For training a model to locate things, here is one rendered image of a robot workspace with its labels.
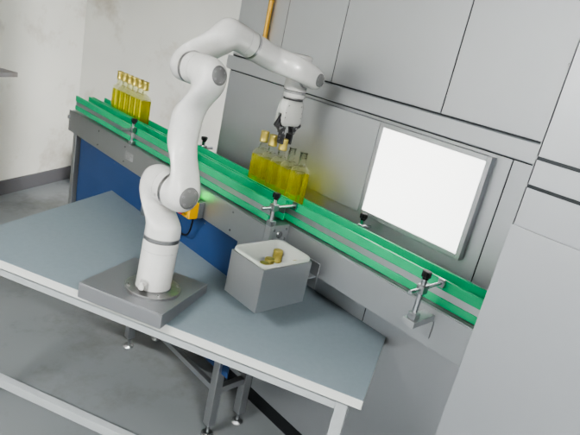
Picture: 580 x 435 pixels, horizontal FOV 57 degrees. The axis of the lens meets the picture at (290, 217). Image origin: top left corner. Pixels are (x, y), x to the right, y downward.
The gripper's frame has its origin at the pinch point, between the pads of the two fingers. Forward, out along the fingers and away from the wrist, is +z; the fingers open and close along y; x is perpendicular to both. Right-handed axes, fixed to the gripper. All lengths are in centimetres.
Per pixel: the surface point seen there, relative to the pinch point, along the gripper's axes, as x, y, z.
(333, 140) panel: 14.0, -11.9, -3.6
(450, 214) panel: 69, -12, 5
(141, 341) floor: -72, 4, 133
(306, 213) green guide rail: 23.4, 4.4, 21.6
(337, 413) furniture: 70, 23, 69
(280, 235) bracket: 18.7, 10.8, 31.5
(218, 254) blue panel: -10, 13, 52
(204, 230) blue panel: -22, 13, 46
